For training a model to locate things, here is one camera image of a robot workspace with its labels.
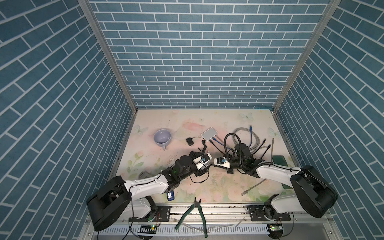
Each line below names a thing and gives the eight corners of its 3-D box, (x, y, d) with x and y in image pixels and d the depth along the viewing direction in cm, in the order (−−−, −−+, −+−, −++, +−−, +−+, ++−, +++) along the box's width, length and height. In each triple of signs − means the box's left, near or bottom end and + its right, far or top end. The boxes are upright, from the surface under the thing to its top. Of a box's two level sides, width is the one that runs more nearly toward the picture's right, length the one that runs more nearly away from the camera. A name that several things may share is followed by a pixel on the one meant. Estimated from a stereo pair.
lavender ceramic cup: (153, 152, 97) (150, 146, 92) (157, 135, 106) (154, 129, 100) (169, 152, 97) (167, 146, 92) (171, 135, 106) (170, 129, 101)
